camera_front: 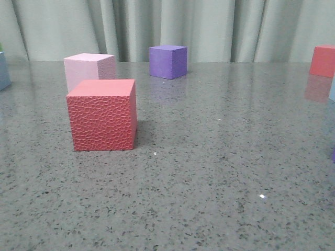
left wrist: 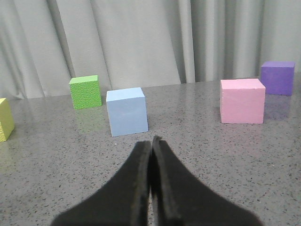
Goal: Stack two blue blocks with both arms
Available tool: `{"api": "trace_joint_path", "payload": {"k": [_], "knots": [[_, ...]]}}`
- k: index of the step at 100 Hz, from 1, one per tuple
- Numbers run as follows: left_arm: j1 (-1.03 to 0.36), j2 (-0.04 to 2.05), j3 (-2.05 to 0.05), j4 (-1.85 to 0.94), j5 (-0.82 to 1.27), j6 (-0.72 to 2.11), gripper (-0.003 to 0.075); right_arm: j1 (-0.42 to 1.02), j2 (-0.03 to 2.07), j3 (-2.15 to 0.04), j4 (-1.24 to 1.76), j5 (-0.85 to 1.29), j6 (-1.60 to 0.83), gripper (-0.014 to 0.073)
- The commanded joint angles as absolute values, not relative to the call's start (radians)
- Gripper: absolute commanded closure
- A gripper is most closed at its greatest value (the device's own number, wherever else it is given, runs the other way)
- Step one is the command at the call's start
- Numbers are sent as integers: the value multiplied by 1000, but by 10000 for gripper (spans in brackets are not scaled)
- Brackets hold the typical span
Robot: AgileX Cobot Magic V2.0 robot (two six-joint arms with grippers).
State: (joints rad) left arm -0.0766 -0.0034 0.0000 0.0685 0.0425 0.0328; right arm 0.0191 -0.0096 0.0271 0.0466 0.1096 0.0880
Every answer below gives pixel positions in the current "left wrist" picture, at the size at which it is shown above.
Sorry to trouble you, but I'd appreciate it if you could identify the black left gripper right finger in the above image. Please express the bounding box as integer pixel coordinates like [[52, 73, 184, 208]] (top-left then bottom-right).
[[150, 136, 262, 226]]

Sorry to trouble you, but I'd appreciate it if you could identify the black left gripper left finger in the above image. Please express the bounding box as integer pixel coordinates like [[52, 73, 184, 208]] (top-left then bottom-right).
[[51, 141, 151, 226]]

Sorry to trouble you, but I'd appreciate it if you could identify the blue foam block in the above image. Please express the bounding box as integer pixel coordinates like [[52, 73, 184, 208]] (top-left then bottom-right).
[[106, 87, 148, 137]]

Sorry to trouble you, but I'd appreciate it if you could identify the green foam block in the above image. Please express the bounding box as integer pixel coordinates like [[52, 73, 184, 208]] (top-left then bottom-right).
[[69, 75, 102, 110]]

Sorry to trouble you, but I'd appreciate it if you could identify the pink foam block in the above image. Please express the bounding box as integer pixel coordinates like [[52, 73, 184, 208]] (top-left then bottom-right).
[[220, 79, 266, 124]]

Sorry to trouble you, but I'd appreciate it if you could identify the yellow foam block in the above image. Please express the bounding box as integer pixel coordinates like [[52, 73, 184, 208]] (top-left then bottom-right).
[[0, 98, 15, 142]]

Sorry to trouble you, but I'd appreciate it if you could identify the purple foam block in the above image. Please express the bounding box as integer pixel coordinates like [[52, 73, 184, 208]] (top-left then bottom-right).
[[261, 61, 295, 96]]

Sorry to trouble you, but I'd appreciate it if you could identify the grey curtain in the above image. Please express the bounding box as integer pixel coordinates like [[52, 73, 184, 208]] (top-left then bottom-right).
[[0, 0, 301, 99]]

